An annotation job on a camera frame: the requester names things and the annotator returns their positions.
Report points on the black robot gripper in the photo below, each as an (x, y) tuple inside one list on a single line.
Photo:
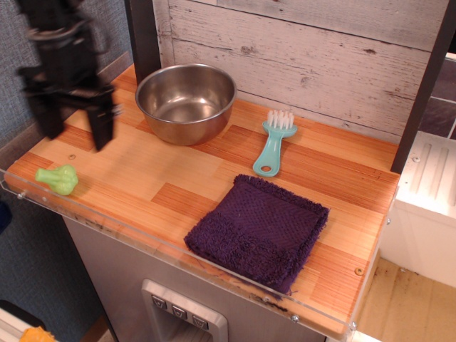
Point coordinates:
[(67, 76)]

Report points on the green toy broccoli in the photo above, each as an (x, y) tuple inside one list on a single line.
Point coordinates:
[(61, 180)]

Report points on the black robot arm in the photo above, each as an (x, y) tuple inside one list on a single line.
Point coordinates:
[(55, 16)]

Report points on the stainless steel pot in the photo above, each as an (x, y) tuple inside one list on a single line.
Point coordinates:
[(187, 104)]

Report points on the silver dispenser button panel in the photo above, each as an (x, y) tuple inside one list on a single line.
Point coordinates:
[(174, 317)]

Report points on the grey toy fridge cabinet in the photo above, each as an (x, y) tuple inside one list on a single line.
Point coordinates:
[(117, 270)]

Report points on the teal dish brush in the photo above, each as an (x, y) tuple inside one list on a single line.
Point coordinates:
[(279, 124)]

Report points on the purple folded towel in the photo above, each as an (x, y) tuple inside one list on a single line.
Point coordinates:
[(260, 231)]

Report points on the orange object bottom left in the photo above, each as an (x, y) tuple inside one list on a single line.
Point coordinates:
[(36, 334)]

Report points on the clear acrylic edge guard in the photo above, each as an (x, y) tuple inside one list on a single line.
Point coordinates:
[(155, 212)]

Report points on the white toy sink unit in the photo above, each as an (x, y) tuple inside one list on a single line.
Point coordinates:
[(419, 234)]

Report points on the dark right shelf post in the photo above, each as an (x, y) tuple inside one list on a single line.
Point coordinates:
[(432, 71)]

